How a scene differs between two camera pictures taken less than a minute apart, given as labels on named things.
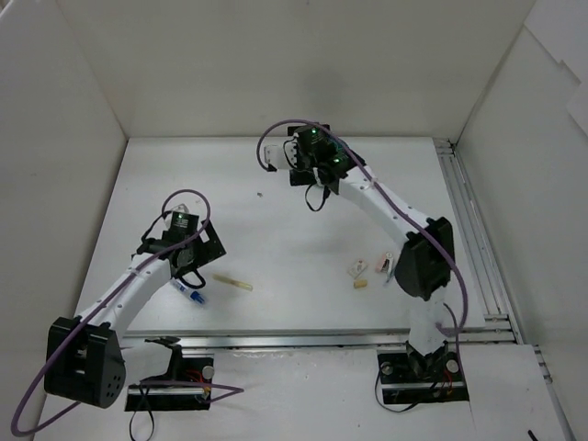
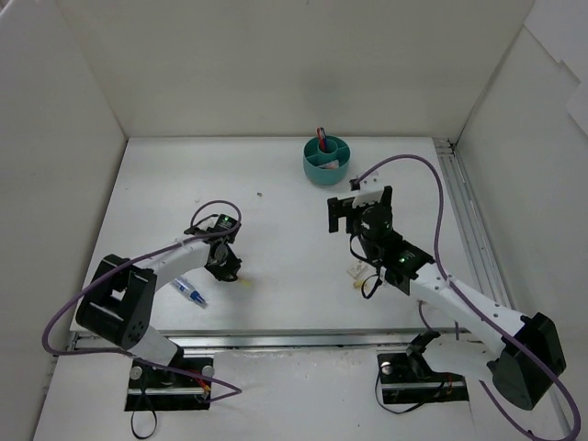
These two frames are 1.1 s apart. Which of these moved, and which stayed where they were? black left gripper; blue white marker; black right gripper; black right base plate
Moved: black right gripper; black left gripper
Stayed: black right base plate; blue white marker
